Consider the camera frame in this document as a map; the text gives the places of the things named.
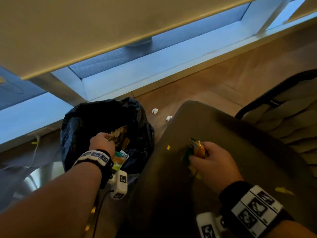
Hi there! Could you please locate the person's right hand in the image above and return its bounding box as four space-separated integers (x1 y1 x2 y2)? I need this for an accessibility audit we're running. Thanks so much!
189 142 244 195

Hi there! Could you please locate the person's left hand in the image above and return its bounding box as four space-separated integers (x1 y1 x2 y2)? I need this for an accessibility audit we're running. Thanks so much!
89 132 116 154

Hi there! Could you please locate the orange green snack wrapper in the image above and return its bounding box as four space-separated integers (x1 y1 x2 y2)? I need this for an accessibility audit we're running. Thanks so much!
181 138 206 180

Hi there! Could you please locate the brown wrapper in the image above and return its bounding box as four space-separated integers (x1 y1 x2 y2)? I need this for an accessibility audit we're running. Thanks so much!
107 125 128 147

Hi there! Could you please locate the person's left forearm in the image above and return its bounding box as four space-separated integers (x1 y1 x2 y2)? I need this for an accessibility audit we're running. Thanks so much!
0 162 102 238

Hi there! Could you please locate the person's right forearm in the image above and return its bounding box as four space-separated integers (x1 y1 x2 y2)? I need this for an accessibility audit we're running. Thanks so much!
263 219 317 238

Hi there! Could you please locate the colourful snack packet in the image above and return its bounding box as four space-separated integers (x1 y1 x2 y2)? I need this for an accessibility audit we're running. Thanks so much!
112 150 130 171

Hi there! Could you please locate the black marker wristband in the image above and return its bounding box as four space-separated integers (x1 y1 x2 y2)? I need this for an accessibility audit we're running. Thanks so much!
73 149 114 189
219 181 296 238

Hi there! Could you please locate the black trash bag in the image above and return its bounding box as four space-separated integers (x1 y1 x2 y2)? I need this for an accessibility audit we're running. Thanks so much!
60 97 155 177

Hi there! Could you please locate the shiny metal base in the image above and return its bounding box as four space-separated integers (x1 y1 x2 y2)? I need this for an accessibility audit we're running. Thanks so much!
14 161 65 200

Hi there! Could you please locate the yellow wrapper scrap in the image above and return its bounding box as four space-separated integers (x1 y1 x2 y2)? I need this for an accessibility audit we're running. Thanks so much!
274 187 297 197

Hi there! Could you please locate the beige window blind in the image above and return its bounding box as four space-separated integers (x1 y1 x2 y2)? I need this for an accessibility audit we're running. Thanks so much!
0 0 263 81

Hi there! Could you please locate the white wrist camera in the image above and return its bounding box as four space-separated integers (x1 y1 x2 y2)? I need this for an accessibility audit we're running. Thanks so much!
108 170 129 200
196 212 226 238

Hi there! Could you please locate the dark camera cable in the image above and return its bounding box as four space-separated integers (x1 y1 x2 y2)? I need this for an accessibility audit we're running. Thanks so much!
92 189 114 238

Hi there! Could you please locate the thin white cable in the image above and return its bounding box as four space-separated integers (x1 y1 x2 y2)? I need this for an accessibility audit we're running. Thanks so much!
0 135 41 170

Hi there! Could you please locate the white window frame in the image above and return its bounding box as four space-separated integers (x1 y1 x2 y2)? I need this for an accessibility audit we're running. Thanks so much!
0 0 317 146

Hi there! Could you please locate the black frame beige chair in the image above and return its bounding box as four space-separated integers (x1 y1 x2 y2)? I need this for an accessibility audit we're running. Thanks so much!
234 69 317 178

